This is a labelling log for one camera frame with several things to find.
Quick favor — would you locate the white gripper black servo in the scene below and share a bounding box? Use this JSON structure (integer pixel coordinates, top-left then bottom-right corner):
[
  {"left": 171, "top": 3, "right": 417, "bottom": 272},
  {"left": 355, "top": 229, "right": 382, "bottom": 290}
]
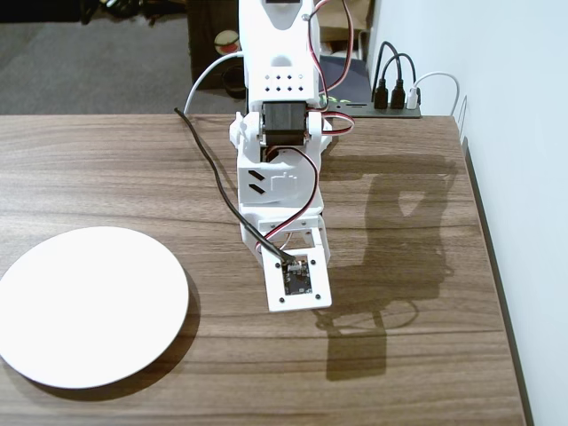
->
[{"left": 238, "top": 204, "right": 325, "bottom": 267}]

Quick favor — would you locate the white round plate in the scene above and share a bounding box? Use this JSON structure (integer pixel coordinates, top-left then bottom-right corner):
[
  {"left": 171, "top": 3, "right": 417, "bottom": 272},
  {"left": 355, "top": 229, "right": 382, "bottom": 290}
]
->
[{"left": 0, "top": 225, "right": 191, "bottom": 391}]

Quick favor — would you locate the black power strip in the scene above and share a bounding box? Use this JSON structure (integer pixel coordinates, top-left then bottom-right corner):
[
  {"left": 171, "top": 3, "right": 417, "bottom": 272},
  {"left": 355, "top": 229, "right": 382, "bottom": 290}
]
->
[{"left": 326, "top": 99, "right": 422, "bottom": 120}]

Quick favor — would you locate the round red white object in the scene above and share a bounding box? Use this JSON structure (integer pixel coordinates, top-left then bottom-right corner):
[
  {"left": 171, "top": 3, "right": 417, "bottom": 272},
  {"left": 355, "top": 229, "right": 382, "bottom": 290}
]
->
[{"left": 214, "top": 29, "right": 241, "bottom": 57}]

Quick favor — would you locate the brown paper bag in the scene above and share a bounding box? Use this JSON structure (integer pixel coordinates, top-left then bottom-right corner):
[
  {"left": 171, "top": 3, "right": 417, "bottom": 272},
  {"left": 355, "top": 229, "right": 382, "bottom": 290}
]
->
[{"left": 319, "top": 0, "right": 372, "bottom": 30}]

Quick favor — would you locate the black camera cable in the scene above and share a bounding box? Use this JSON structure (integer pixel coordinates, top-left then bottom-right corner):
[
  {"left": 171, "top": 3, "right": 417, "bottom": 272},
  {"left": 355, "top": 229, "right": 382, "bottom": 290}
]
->
[{"left": 173, "top": 106, "right": 296, "bottom": 265}]

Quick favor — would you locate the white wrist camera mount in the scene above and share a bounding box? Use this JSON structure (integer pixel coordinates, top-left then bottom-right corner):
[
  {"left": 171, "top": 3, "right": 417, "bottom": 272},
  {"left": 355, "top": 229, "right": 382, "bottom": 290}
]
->
[{"left": 259, "top": 215, "right": 333, "bottom": 314}]

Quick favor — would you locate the red white black servo wire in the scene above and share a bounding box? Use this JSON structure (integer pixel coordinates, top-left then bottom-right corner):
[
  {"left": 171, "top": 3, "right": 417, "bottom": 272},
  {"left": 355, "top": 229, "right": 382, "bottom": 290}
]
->
[
  {"left": 304, "top": 0, "right": 332, "bottom": 110},
  {"left": 319, "top": 0, "right": 356, "bottom": 97},
  {"left": 321, "top": 110, "right": 357, "bottom": 139},
  {"left": 255, "top": 146, "right": 321, "bottom": 252}
]

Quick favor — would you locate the black ring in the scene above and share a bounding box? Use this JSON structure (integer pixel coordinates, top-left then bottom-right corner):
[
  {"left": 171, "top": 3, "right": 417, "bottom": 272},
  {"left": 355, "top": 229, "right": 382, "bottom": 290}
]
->
[{"left": 222, "top": 66, "right": 245, "bottom": 99}]

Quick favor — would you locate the white cable behind robot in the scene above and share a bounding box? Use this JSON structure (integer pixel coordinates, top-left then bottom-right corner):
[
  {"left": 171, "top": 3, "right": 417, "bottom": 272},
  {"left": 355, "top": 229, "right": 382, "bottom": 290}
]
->
[{"left": 183, "top": 51, "right": 245, "bottom": 115}]

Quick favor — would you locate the black plug with cable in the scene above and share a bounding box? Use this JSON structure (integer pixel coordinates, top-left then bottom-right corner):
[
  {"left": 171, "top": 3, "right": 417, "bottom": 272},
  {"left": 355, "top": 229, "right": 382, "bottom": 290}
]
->
[
  {"left": 382, "top": 52, "right": 418, "bottom": 110},
  {"left": 371, "top": 40, "right": 403, "bottom": 110}
]

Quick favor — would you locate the white plug with cable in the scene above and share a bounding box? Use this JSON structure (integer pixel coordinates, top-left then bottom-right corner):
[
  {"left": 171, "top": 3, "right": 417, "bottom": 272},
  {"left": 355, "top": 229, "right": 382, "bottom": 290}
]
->
[{"left": 407, "top": 70, "right": 461, "bottom": 117}]

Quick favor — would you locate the thin white wire loop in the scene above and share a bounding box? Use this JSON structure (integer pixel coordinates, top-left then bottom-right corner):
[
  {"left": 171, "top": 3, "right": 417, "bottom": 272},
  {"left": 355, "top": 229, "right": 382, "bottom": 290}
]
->
[{"left": 455, "top": 94, "right": 469, "bottom": 138}]

